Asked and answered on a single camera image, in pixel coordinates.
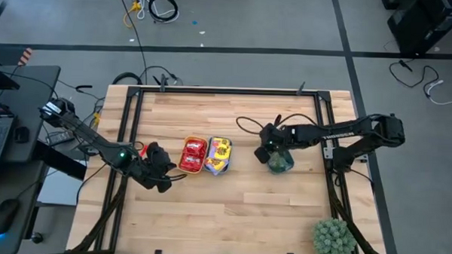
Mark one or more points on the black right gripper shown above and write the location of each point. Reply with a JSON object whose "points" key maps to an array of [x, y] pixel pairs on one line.
{"points": [[272, 138]]}

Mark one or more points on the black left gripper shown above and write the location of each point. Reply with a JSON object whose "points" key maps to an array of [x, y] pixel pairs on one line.
{"points": [[153, 169]]}

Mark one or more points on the yellow plastic bin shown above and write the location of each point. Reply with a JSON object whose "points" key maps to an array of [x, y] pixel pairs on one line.
{"points": [[190, 171]]}

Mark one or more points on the blue plastic bin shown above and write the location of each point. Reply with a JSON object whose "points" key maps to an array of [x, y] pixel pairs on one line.
{"points": [[285, 168]]}

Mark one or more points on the teal plastic bin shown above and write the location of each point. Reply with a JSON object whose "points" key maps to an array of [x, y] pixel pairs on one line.
{"points": [[229, 166]]}

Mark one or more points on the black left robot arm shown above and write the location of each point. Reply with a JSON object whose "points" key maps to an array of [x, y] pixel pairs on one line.
{"points": [[90, 137]]}

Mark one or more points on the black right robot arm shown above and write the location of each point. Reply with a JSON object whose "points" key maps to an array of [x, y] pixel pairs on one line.
{"points": [[331, 132]]}

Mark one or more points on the small red tag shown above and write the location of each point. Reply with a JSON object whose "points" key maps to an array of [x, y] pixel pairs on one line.
{"points": [[144, 150]]}

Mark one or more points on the black power adapter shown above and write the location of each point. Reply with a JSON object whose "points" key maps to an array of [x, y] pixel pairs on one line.
{"points": [[59, 138]]}

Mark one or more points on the green artificial potted plant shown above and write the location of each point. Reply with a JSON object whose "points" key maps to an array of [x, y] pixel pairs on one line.
{"points": [[333, 240]]}

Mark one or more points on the black caster wheel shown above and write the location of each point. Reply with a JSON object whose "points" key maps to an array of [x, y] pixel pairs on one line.
{"points": [[37, 238]]}

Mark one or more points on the black office desk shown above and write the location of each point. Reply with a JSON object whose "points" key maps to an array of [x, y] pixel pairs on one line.
{"points": [[35, 97]]}

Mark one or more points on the small black desk device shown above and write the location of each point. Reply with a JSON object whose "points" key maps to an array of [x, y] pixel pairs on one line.
{"points": [[21, 134]]}

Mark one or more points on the black computer mouse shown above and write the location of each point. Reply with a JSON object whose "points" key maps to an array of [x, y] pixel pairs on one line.
{"points": [[4, 215]]}

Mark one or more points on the orange black striped marker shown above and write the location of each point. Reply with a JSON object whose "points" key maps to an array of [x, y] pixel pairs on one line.
{"points": [[25, 56]]}

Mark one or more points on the black equipment cabinet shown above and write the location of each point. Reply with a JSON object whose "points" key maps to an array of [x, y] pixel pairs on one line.
{"points": [[421, 28]]}

